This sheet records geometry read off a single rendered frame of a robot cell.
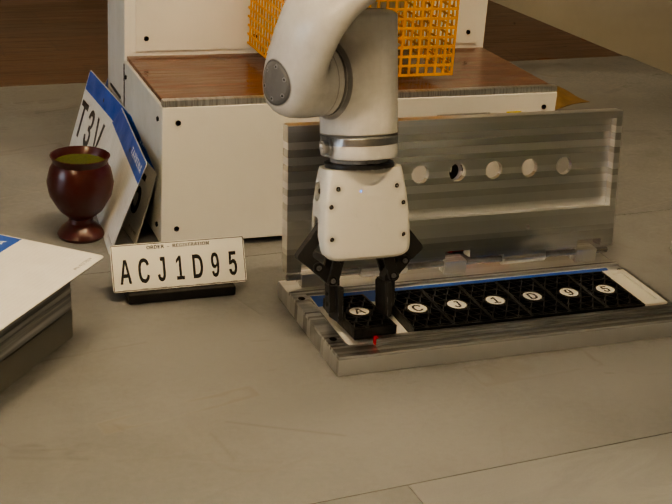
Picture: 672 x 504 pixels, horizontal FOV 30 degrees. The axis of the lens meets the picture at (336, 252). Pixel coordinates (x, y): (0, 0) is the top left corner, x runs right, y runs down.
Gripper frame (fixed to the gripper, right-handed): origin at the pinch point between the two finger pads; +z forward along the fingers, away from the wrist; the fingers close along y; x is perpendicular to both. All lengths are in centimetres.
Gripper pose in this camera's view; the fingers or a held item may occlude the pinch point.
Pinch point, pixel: (359, 300)
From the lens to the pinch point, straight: 138.3
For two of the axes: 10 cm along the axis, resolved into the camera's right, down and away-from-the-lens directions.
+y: 9.4, -0.8, 3.4
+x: -3.5, -1.8, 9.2
